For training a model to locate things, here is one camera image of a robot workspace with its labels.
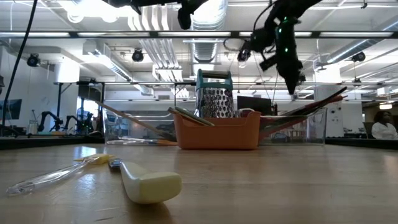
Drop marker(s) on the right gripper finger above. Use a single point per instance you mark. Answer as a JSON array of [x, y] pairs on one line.
[[291, 82]]

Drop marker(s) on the black solid spoon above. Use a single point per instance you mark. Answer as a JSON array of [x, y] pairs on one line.
[[329, 95]]

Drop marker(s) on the red slotted spoon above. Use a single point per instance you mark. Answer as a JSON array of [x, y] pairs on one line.
[[280, 127]]

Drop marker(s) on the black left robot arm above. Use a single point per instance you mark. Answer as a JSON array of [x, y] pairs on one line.
[[140, 2]]

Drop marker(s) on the black background robot arm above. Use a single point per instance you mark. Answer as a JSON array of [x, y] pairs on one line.
[[82, 124], [46, 114]]

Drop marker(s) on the black ceiling spotlight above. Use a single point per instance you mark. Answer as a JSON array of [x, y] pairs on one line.
[[33, 60], [359, 57], [244, 56], [137, 55], [302, 79]]

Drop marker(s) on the black overhead crossbar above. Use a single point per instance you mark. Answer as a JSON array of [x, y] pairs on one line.
[[315, 34]]

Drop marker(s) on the black background monitor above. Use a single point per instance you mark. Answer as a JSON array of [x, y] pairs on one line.
[[253, 105]]

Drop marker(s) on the white round column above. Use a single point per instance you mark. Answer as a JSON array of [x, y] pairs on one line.
[[335, 121]]

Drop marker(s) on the teal metal box grater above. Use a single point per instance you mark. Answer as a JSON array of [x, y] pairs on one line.
[[214, 102]]

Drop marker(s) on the gray office chair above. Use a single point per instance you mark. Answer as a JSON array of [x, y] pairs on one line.
[[368, 129]]

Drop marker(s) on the orange plastic bin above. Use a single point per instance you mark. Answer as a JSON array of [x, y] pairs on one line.
[[217, 133]]

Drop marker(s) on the person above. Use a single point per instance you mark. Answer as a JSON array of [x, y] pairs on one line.
[[385, 130]]

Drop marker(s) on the yellow mini spatula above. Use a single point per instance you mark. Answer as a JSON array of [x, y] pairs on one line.
[[96, 159]]

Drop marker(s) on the silver ceiling duct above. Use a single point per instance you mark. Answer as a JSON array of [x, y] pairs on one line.
[[214, 25]]

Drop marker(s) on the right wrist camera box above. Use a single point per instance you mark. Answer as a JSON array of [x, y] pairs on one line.
[[261, 40]]

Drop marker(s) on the black background rig frame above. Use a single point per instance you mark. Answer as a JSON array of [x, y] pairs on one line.
[[124, 83]]

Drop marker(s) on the black aluminium table frame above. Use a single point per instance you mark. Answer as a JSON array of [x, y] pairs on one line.
[[46, 143]]

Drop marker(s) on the dark wall monitor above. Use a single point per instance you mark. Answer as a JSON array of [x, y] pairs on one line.
[[12, 109]]

